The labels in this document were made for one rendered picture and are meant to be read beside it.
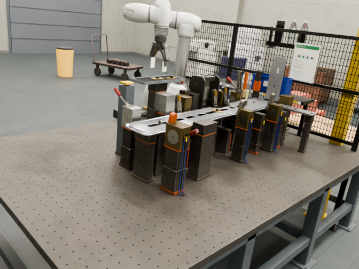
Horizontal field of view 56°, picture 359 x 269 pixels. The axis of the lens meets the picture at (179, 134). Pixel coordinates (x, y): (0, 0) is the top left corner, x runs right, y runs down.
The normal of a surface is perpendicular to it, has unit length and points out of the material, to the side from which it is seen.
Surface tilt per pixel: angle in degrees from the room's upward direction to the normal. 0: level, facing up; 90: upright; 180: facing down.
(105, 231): 0
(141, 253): 0
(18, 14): 90
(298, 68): 90
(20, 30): 90
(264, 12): 90
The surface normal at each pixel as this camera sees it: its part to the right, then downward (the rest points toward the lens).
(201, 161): 0.74, 0.29
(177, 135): -0.66, 0.18
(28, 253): 0.10, -0.94
